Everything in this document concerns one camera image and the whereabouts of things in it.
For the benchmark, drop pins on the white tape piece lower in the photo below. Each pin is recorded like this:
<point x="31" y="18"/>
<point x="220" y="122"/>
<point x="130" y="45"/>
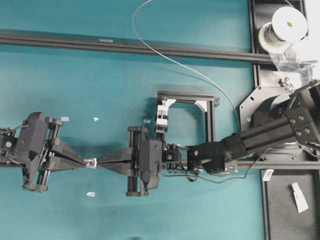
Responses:
<point x="91" y="194"/>

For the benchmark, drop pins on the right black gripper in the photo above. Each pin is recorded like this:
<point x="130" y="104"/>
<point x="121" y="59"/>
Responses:
<point x="141" y="162"/>

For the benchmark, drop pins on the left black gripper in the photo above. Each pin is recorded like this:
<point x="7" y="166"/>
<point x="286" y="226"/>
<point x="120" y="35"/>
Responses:
<point x="32" y="149"/>

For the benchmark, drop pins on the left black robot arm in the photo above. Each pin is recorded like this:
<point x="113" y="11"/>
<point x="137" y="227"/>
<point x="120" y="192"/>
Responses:
<point x="8" y="141"/>

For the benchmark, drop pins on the black foam pad tray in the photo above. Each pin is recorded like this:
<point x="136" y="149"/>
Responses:
<point x="282" y="221"/>

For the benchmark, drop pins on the lower black aluminium rail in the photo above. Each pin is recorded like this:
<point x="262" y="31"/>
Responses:
<point x="279" y="165"/>

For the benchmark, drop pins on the clear plastic bag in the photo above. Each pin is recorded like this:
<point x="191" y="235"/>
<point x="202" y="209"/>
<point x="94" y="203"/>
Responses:
<point x="298" y="57"/>

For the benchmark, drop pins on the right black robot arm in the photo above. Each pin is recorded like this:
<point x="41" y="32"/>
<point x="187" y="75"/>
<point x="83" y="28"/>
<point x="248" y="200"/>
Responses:
<point x="218" y="157"/>

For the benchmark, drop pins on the small silver metal fitting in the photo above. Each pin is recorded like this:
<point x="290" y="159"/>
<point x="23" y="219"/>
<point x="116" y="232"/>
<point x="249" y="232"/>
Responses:
<point x="90" y="163"/>

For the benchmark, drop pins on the black square camera frame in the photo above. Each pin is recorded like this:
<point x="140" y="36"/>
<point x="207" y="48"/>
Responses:
<point x="188" y="111"/>

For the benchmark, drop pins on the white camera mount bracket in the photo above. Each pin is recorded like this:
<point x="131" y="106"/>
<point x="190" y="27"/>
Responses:
<point x="162" y="113"/>

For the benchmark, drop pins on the small white label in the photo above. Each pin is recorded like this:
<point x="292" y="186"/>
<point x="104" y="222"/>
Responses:
<point x="267" y="175"/>

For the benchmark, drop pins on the black aluminium rail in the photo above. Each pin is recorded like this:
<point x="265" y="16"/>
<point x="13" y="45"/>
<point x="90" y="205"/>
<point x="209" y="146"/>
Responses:
<point x="279" y="165"/>
<point x="66" y="41"/>

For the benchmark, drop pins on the upper black aluminium rail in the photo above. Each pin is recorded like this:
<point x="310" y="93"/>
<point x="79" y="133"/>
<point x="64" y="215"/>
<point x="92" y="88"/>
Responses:
<point x="66" y="41"/>

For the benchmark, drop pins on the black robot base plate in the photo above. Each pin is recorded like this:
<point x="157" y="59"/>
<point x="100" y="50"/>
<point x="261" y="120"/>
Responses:
<point x="299" y="122"/>

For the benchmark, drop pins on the white wire spool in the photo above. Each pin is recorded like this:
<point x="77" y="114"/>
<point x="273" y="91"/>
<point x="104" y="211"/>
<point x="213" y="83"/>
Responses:
<point x="288" y="25"/>

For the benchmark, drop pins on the white tape piece right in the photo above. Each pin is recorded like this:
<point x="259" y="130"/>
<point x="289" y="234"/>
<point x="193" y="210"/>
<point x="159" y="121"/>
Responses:
<point x="146" y="121"/>

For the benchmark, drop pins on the clear tape on rail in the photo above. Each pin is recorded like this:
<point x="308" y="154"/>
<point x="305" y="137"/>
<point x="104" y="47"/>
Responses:
<point x="106" y="40"/>

